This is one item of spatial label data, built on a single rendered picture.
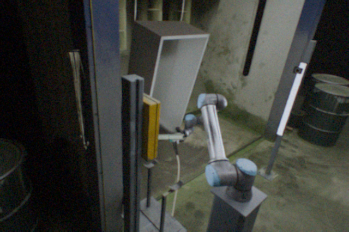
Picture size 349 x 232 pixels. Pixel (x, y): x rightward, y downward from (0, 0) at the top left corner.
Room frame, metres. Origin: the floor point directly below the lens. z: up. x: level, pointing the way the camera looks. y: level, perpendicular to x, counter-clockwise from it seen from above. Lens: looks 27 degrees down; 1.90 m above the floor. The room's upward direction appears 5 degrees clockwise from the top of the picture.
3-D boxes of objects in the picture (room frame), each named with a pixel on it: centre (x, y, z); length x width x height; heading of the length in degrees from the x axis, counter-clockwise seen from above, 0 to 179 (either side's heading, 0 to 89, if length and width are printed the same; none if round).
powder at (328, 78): (4.07, -2.62, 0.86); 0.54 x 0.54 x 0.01
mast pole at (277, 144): (2.41, -1.25, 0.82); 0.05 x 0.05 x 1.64; 45
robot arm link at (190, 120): (2.19, -0.18, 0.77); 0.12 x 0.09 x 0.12; 103
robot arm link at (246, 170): (1.34, -0.53, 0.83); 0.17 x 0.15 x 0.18; 103
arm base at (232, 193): (1.34, -0.54, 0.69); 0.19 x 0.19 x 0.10
